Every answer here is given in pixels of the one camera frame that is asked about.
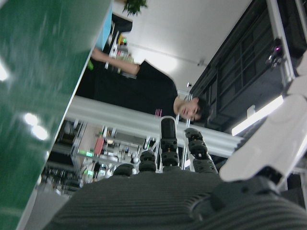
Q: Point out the green plant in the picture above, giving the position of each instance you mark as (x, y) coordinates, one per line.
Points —
(134, 6)

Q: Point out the aluminium frame post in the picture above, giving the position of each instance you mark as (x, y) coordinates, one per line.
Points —
(277, 24)

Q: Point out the black frame-mounted camera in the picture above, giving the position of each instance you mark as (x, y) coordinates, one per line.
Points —
(275, 51)

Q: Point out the metal equipment rack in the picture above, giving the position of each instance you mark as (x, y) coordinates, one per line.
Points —
(108, 148)

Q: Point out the person in black t-shirt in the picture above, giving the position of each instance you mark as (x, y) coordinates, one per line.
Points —
(134, 91)

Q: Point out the green conveyor belt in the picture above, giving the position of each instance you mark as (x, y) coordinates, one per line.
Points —
(36, 83)

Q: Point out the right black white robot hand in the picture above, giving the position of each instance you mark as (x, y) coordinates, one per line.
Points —
(156, 203)

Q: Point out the thick aluminium beam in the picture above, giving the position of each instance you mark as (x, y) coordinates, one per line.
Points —
(108, 112)

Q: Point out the ceiling light strip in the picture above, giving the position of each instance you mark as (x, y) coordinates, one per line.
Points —
(259, 115)

